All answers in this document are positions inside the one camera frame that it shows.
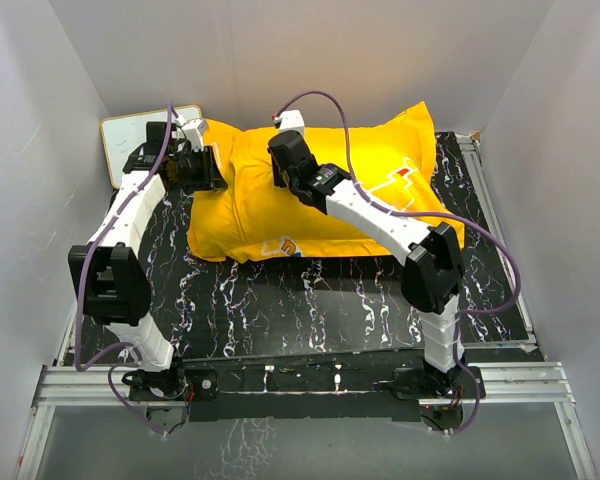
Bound yellow Pikachu pillowcase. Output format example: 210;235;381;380
187;102;466;263

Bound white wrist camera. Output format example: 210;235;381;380
176;116;209;151
273;110;305;136

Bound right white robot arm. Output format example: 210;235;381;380
267;130;480;399

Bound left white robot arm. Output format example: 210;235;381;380
68;116;227;400

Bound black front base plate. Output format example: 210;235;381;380
122;349;486;422

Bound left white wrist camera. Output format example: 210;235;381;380
176;116;209;151

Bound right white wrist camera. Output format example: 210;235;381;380
273;110;305;136

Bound aluminium frame rail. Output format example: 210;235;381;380
14;132;599;480

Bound small whiteboard wooden frame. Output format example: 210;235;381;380
100;106;203;189

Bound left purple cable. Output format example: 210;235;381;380
73;102;191;435

